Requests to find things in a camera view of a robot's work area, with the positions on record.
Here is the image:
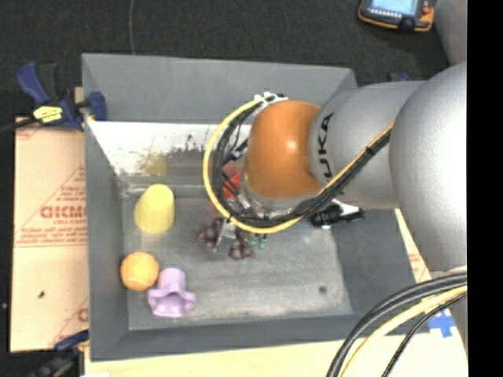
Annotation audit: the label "brown cardboard board, red print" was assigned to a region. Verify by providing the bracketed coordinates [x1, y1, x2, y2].
[9, 116, 90, 353]

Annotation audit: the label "lilac flower-shaped toy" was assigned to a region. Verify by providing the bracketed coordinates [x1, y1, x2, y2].
[146, 266, 197, 319]

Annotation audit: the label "grey metal bin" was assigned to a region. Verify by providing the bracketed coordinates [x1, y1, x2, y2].
[80, 53, 435, 361]

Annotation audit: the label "red object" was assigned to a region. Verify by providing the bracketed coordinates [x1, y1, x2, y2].
[222, 166, 243, 200]

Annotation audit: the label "orange ball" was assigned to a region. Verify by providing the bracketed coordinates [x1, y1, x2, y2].
[119, 251, 160, 292]

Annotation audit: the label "yellow cup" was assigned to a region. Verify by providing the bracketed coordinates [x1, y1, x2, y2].
[133, 183, 176, 236]

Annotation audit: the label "black cylinder on white bracket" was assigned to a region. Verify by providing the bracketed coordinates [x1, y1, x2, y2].
[309, 201, 365, 229]

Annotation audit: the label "purple toy grapes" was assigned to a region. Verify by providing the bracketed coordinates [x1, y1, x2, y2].
[195, 216, 255, 262]

